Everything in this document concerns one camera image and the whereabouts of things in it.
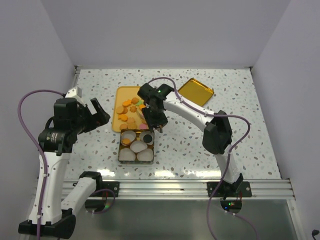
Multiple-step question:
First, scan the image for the white paper cup top left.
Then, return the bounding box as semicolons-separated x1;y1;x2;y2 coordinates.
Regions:
120;131;136;143

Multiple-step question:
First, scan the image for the white paper cup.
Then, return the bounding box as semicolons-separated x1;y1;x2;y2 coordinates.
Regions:
139;131;154;145
137;148;154;162
120;131;136;143
118;148;136;162
130;140;148;153

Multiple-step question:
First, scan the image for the orange flower cookie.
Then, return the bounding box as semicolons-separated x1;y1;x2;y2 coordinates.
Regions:
121;138;132;146

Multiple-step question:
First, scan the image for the aluminium rail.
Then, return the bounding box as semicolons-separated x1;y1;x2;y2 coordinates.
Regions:
34;178;296;201

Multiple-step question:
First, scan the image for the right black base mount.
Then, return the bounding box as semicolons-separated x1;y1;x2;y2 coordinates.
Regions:
206;181;253;199

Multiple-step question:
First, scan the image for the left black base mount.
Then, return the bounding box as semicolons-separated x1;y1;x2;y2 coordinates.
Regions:
90;181;120;198

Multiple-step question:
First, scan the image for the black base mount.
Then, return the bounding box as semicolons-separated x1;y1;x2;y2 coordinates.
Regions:
90;181;120;198
206;181;253;199

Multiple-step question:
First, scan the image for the white paper cup top right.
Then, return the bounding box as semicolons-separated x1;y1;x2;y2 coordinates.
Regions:
139;131;154;145

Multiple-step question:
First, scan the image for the white paper cup centre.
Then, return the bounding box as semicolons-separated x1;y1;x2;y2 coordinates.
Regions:
130;140;148;153

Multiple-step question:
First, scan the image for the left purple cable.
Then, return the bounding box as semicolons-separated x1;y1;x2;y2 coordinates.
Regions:
17;89;116;240

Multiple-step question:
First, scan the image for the pink round cookie lower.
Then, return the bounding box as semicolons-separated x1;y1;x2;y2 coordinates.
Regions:
138;123;148;130

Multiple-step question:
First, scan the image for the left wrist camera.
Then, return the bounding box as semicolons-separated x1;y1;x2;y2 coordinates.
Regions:
65;86;82;99

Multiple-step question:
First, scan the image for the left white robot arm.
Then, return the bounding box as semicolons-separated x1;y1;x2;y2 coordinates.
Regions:
18;97;110;239

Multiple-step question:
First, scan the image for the yellow plastic tray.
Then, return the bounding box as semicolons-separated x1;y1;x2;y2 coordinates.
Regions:
112;86;146;133

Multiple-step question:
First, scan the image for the gold tin lid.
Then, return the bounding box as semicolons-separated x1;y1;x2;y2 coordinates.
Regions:
178;78;214;107

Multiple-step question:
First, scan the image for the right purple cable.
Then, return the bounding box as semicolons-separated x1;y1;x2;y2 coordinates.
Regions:
148;76;259;240

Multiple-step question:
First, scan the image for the purple cable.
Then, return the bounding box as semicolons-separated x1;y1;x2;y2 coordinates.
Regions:
148;76;259;240
17;89;116;240

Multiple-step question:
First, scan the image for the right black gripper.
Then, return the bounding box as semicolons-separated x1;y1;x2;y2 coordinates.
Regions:
142;104;169;132

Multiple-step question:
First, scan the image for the white paper cup bottom left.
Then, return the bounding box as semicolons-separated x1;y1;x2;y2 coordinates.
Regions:
118;148;136;162

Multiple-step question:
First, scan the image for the green gold cookie tin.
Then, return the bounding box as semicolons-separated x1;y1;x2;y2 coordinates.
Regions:
117;129;155;165

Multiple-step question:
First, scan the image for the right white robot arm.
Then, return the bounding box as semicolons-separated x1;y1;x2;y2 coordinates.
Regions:
137;83;243;197

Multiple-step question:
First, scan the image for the black sandwich cookie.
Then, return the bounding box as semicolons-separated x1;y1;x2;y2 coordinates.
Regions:
143;134;153;143

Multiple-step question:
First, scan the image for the white paper cup bottom right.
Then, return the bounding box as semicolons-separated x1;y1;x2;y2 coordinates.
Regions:
137;148;154;162

